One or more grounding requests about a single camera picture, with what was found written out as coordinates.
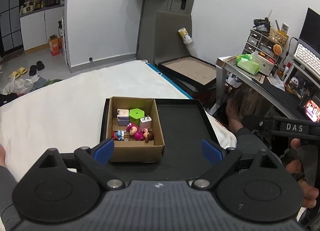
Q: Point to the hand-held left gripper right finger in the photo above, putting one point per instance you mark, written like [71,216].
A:
[212,151]

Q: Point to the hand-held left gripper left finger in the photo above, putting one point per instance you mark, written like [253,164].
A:
[103,151]

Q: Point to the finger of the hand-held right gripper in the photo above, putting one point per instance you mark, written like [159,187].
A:
[252,122]

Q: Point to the red and blue figure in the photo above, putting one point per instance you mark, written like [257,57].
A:
[117,134]

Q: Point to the small clear toy mug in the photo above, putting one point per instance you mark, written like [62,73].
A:
[126,137]

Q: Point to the brown cardboard box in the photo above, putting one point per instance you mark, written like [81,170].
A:
[135,152]

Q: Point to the lavender rounded case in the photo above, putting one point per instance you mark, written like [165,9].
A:
[122,121]

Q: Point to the pink hat doll figure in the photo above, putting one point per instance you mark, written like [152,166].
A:
[133,129]

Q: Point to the black shallow tray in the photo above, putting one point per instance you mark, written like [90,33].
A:
[180,133]

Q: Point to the brown hair doll figure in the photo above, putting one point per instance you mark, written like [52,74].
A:
[148,134]

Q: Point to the white charger plug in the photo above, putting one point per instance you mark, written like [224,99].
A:
[145,122]

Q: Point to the person's right hand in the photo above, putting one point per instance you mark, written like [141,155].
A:
[310,196]

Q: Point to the person's right leg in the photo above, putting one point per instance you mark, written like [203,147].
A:
[232,116]

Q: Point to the person's leg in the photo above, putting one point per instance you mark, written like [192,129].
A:
[232,116]
[7,191]

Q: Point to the black bag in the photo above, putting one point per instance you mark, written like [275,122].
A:
[221,116]

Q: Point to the black top metal desk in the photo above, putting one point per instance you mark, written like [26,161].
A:
[280,93]

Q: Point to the loose white papers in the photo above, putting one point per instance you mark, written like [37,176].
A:
[276,83]

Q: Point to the panda figurine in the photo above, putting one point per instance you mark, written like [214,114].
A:
[293,83]

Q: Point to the green tissue pack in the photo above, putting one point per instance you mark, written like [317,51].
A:
[247,66]

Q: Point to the white small drawer box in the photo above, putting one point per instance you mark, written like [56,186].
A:
[266,66]

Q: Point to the white bottle with red cap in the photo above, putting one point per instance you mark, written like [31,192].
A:
[287,71]

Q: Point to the white keyboard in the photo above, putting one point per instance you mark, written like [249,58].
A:
[307,57]

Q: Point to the orange plush toy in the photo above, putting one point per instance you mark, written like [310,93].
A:
[277,49]

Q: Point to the grey drawer organiser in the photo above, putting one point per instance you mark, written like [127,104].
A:
[252,40]

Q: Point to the wicker basket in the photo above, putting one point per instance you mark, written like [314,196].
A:
[277,36]

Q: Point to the grey clothes pile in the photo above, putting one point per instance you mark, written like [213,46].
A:
[40,82]

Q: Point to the white remote control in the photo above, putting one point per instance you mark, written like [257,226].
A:
[284,27]

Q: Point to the black tangled device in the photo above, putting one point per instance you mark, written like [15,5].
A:
[261,22]

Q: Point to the person's left leg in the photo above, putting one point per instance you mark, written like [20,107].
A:
[7,191]

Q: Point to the black monitor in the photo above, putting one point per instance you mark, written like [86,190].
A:
[311,26]

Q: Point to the black slipper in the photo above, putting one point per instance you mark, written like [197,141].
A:
[32,70]
[40,65]

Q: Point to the white metal rack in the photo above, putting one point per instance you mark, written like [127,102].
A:
[64,51]

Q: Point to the white plastic bag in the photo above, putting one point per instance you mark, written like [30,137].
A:
[16,86]

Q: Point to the white tube with yellow cap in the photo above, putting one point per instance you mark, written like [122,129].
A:
[185,36]

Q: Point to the black cloth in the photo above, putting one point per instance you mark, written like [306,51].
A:
[6,99]

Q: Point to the orange carton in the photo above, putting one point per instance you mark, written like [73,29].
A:
[54,47]

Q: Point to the grey upholstered panel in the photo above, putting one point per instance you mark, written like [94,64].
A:
[170,36]

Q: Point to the black spray bottle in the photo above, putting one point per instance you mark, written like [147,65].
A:
[60,30]

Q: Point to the grey door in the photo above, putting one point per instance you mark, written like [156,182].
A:
[147,28]

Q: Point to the white kitchen cabinet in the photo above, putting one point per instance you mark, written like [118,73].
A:
[32,31]

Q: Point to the black grid glass door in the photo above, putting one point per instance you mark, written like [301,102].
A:
[10,21]

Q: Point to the white rice cooker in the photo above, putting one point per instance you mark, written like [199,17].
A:
[27,8]

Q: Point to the black empty frame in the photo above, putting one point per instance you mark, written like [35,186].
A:
[197,91]

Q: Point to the black frame with brown board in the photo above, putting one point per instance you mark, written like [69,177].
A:
[187,70]

